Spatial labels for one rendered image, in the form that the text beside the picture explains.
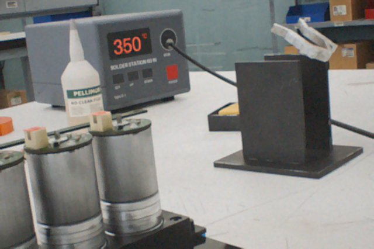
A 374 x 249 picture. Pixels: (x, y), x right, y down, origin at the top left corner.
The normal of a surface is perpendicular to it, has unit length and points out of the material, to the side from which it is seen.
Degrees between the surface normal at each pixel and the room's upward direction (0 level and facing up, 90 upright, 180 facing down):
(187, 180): 0
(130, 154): 90
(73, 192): 90
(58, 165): 90
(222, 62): 90
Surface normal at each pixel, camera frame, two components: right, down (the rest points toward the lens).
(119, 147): 0.00, 0.21
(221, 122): -0.39, 0.23
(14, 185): 0.81, 0.04
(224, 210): -0.11, -0.97
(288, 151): -0.63, 0.22
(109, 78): 0.64, 0.09
